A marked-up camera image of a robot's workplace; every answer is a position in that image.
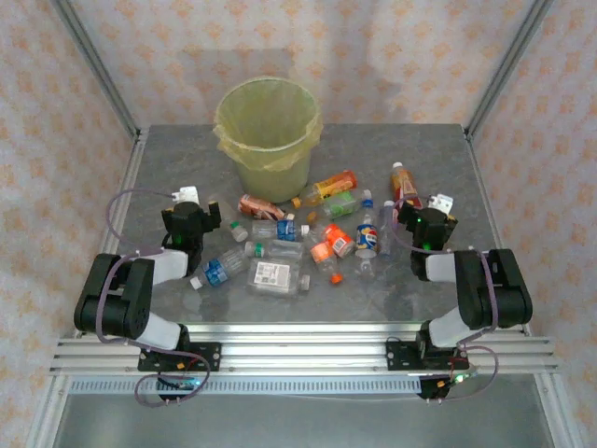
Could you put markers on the slim clear purple tinted bottle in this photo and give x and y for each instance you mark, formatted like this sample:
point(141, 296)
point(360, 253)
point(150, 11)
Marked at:
point(386, 233)

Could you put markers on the red label tea bottle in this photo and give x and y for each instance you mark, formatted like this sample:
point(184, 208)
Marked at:
point(406, 184)

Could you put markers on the small clear bottle white cap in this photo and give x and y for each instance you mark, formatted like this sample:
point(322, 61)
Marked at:
point(239, 232)

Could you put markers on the clear cola bottle blue label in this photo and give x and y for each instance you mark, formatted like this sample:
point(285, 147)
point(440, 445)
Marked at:
point(367, 238)

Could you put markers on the crushed red orange label bottle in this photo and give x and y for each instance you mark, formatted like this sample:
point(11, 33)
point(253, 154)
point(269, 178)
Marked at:
point(256, 206)

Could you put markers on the white bottle orange barcode label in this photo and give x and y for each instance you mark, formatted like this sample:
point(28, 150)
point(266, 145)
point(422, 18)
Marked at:
point(340, 242)

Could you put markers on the large square clear bottle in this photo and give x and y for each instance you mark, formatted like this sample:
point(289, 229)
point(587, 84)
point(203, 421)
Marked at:
point(270, 275)

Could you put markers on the amber bottle orange label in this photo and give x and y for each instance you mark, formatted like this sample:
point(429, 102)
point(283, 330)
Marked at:
point(333, 183)

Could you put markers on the clear bottle orange soda label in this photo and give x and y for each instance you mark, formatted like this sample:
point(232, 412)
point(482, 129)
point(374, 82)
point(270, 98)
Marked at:
point(322, 252)

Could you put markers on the clear bottle yellow cap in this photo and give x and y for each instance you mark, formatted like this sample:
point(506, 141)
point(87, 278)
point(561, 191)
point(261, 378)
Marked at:
point(311, 216)

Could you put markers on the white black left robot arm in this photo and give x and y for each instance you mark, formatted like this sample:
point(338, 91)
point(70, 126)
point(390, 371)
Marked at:
point(112, 298)

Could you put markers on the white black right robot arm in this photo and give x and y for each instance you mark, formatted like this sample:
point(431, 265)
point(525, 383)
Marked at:
point(494, 289)

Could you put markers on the green plastic bin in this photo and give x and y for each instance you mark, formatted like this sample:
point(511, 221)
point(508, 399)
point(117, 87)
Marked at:
point(275, 182)

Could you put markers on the yellow bin liner bag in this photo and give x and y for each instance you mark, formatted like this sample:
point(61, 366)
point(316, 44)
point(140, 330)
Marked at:
point(261, 116)

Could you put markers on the clear bottle green white label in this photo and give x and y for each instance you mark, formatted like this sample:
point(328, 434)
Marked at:
point(256, 250)

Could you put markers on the small controller circuit board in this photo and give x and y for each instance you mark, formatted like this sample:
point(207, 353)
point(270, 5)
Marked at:
point(448, 382)
point(179, 385)

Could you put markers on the grey metal shelf panel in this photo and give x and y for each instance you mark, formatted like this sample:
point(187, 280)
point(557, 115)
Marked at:
point(298, 422)

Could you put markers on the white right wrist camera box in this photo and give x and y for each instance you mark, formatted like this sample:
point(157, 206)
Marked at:
point(442, 203)

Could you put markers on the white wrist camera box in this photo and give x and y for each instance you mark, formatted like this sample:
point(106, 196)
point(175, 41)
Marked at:
point(442, 203)
point(187, 192)

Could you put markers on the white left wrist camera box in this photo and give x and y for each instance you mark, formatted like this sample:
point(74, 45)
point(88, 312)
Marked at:
point(187, 192)

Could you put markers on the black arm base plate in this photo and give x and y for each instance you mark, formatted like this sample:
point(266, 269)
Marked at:
point(210, 357)
point(398, 354)

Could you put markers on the aluminium mounting rail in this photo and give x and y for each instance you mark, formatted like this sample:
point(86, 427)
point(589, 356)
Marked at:
point(298, 347)

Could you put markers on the aluminium frame post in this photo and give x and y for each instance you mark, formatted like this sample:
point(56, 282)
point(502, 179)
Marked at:
point(508, 60)
point(93, 60)

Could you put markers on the aluminium lower frame bar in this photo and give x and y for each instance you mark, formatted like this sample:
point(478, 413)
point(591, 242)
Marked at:
point(557, 410)
point(44, 415)

